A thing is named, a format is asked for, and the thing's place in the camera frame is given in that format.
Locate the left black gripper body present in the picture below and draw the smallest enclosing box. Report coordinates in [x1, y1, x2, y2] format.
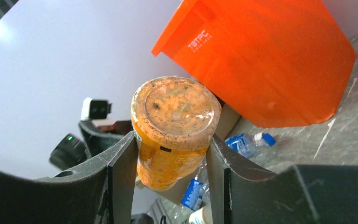
[78, 120, 133, 158]

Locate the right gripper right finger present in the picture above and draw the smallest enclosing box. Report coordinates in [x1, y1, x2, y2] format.
[206, 135, 358, 224]

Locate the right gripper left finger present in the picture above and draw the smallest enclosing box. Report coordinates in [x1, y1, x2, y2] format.
[0, 132, 138, 224]

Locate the blue label bottle white cap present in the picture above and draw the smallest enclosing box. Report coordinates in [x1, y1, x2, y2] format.
[225, 132, 276, 158]

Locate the small orange bottle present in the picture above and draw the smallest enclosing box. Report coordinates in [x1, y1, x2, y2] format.
[131, 76, 221, 191]

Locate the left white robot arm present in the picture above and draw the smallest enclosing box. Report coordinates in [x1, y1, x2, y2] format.
[49, 119, 133, 170]

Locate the orange plastic bin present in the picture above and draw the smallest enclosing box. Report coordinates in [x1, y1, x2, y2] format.
[151, 0, 356, 128]

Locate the blue label water bottle middle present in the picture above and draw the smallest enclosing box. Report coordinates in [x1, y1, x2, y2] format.
[169, 160, 210, 224]

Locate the brown tea bottle green cap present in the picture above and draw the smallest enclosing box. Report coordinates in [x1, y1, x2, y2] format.
[183, 205, 213, 224]

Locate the tan tool case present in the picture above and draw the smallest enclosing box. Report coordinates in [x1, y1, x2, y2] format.
[136, 103, 241, 205]

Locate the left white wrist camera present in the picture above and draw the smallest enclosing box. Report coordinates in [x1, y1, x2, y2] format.
[81, 98, 112, 120]

